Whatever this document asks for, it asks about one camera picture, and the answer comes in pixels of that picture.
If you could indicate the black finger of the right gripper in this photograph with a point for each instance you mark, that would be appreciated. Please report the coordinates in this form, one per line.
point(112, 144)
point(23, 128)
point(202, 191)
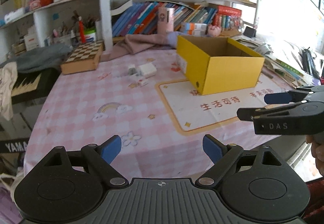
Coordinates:
point(284, 97)

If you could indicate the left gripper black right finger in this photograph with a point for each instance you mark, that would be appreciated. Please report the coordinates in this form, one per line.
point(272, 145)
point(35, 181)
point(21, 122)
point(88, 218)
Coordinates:
point(236, 167)

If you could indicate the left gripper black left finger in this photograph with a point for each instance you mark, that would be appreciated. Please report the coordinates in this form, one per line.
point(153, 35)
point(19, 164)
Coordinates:
point(88, 167)

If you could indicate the person's right hand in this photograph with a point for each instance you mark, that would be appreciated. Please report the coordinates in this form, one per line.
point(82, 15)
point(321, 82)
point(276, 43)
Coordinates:
point(317, 151)

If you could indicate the pink checkered tablecloth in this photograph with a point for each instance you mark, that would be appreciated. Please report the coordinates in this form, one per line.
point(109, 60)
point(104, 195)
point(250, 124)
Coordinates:
point(161, 124)

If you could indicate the yellow cardboard box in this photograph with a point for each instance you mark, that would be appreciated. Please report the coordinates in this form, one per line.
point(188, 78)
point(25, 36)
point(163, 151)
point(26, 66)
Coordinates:
point(218, 64)

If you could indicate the small red white box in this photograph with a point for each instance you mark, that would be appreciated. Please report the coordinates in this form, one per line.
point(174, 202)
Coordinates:
point(142, 82)

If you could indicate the small white eraser block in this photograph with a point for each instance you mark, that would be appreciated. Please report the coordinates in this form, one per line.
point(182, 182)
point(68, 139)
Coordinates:
point(131, 70)

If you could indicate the black Yamaha keyboard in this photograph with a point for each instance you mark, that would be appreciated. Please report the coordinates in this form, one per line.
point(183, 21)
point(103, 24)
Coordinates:
point(34, 85)

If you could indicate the pink pig figurine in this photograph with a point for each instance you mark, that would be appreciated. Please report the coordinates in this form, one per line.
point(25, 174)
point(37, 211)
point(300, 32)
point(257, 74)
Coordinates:
point(214, 31)

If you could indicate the wooden chess board box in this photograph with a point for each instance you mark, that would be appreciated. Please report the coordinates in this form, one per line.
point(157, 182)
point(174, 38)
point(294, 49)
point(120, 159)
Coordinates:
point(84, 58)

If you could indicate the white tissue pack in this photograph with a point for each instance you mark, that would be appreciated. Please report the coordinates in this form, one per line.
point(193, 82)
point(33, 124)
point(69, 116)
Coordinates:
point(147, 70)

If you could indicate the grey folded garment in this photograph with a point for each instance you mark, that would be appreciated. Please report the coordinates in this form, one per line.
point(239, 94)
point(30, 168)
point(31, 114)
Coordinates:
point(41, 58)

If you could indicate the small orange blue box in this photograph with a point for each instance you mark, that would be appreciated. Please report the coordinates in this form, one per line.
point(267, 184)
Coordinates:
point(194, 29)

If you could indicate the pink folded cloth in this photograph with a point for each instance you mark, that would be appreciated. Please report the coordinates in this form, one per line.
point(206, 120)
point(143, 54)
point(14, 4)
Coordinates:
point(133, 44)

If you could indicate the white printed shirt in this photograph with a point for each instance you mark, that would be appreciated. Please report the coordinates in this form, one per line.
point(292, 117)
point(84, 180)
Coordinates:
point(9, 75)

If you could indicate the red bottle on shelf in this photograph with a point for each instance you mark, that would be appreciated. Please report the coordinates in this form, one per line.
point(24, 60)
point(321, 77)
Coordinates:
point(81, 30)

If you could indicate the green lid white jar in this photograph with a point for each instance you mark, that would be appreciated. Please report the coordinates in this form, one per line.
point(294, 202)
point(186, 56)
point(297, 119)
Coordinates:
point(90, 35)

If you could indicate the lavender cloth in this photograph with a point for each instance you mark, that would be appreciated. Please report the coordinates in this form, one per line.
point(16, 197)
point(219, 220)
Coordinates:
point(172, 38)

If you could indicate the pink cartoon tumbler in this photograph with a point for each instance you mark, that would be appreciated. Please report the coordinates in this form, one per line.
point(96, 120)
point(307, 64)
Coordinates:
point(165, 20)

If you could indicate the white bookshelf unit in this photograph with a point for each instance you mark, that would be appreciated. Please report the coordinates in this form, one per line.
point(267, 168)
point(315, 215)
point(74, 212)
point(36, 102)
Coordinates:
point(44, 23)

